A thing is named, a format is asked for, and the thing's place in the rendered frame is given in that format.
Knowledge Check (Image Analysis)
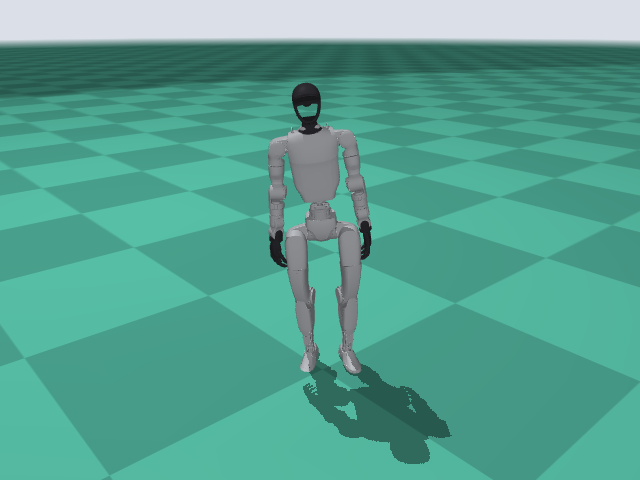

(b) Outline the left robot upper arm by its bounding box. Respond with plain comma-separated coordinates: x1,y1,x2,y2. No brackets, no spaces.
334,129,363,192

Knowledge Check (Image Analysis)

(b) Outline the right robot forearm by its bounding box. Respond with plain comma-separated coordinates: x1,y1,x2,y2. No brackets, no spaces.
268,185,284,239

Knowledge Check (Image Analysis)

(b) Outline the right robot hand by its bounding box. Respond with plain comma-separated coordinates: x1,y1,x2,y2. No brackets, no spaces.
269,230,287,267

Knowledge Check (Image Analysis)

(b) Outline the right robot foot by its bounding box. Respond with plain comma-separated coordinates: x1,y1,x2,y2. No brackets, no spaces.
300,343,319,372

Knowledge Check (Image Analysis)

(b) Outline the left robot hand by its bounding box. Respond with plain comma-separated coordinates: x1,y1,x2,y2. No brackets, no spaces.
359,221,372,260

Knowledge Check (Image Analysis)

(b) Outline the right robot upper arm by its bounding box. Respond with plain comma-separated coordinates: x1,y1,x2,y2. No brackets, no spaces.
268,136,288,200

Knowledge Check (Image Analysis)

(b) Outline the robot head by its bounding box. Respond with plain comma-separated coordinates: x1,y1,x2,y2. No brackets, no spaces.
292,83,322,134

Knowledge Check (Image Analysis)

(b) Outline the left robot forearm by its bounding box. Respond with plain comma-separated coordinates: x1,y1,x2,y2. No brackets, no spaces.
351,175,371,229

